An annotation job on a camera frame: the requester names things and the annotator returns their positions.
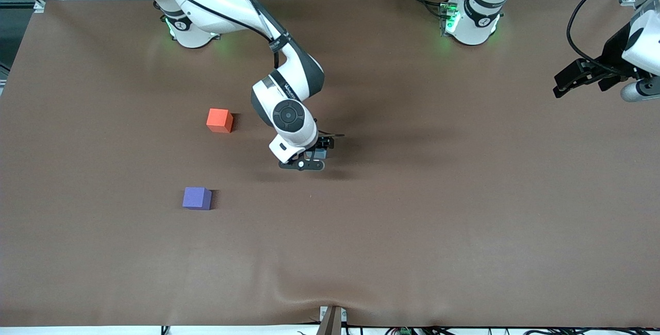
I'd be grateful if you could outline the orange block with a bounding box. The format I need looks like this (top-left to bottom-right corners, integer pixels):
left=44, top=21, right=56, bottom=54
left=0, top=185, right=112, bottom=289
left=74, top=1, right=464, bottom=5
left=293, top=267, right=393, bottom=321
left=206, top=108, right=234, bottom=134

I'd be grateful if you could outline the purple block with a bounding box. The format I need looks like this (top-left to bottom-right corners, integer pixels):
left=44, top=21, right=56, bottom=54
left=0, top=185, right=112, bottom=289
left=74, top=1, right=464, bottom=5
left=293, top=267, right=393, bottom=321
left=182, top=187, right=212, bottom=211

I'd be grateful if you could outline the brown table mat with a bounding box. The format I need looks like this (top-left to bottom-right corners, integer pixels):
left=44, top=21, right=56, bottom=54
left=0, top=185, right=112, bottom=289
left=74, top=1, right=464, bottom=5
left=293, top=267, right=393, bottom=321
left=0, top=0, right=660, bottom=328

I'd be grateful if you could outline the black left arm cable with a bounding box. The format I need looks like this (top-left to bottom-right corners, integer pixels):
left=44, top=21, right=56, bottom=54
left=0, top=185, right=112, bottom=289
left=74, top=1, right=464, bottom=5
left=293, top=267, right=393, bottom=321
left=566, top=0, right=650, bottom=78

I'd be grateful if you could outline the white bracket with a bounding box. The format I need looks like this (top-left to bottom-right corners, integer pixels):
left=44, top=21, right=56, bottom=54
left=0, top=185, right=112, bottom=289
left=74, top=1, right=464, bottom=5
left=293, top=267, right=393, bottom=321
left=320, top=307, right=348, bottom=323

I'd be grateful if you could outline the brown post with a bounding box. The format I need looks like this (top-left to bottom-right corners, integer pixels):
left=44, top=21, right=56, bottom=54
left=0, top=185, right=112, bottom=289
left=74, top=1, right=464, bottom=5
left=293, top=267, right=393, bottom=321
left=319, top=305, right=343, bottom=335

